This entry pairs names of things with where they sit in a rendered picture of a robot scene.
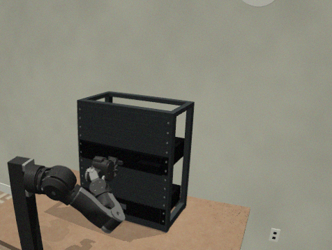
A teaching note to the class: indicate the black storage rack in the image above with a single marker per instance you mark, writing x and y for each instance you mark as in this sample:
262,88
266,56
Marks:
145,192

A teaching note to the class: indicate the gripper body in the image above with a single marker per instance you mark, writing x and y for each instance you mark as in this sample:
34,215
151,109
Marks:
101,164

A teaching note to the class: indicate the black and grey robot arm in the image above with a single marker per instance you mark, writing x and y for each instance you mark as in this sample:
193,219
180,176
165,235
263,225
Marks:
102,208

